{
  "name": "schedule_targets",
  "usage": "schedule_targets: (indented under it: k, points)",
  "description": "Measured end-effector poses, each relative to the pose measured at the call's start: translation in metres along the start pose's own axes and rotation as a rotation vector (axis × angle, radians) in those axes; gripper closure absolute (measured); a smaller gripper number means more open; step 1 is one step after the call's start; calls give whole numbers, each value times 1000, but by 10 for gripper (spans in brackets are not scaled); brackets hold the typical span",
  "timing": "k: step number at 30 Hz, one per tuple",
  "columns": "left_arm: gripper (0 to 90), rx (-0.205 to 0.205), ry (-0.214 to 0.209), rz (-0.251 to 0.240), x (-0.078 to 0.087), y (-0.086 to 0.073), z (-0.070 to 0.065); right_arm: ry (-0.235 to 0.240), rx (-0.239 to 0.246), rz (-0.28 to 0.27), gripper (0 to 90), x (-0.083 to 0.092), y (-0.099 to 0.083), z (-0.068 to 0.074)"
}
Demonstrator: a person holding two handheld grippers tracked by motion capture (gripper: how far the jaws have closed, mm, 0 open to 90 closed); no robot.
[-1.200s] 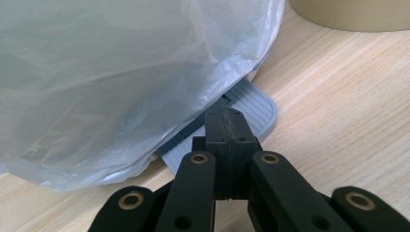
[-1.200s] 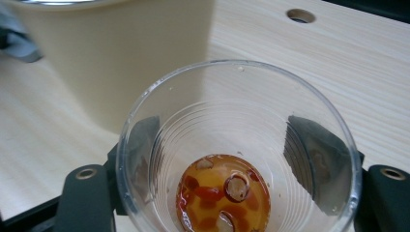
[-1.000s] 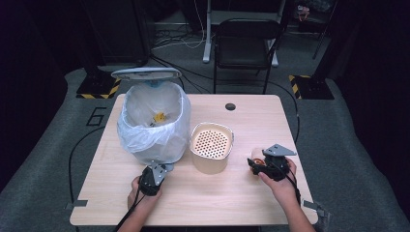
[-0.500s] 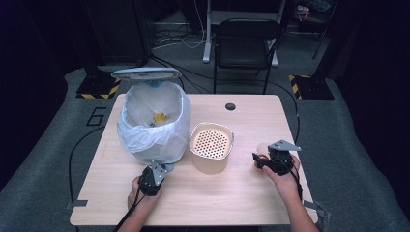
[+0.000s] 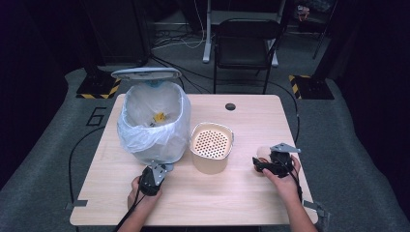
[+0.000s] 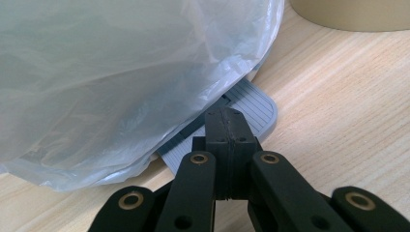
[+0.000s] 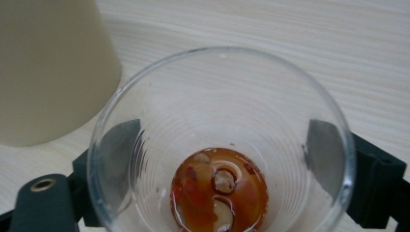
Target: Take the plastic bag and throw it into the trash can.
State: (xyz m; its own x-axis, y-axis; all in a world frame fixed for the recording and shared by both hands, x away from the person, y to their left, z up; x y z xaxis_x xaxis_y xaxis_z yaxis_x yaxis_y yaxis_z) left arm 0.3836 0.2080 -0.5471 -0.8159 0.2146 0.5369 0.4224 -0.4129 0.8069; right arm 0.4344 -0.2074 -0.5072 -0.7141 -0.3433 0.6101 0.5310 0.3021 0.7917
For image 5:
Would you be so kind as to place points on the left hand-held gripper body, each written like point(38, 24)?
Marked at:
point(151, 183)

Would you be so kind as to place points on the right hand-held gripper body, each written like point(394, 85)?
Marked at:
point(282, 162)

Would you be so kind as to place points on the white plastic bin liner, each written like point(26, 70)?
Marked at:
point(154, 142)

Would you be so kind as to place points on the white grey pedal trash can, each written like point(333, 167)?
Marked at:
point(145, 73)

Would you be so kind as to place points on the person's left hand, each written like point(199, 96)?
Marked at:
point(143, 201)

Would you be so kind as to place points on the person's right hand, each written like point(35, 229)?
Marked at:
point(283, 187)

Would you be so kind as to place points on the beige container with perforated strainer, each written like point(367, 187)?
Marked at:
point(209, 165)

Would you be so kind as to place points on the yellow scrap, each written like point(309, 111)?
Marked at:
point(160, 117)

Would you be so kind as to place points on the hazard-striped black stand base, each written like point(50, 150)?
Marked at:
point(312, 88)
point(96, 88)

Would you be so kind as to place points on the black folding chair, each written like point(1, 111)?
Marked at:
point(246, 48)

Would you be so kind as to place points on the black metal stand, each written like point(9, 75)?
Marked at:
point(320, 42)

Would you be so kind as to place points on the grey table clamp bracket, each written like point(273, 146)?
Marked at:
point(313, 206)
point(76, 203)

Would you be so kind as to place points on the white metal desk frame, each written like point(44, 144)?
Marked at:
point(207, 38)

